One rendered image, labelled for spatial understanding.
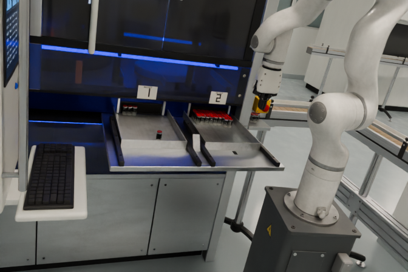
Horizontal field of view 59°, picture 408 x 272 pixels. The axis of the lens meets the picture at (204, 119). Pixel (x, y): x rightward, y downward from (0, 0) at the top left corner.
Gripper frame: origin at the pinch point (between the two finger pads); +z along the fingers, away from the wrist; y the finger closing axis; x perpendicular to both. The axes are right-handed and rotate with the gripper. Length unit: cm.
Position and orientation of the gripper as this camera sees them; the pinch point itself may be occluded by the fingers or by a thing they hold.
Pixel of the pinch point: (261, 104)
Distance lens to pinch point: 148.2
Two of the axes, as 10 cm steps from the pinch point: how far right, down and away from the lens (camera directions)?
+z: -1.9, 9.2, 3.6
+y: -9.3, -0.5, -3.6
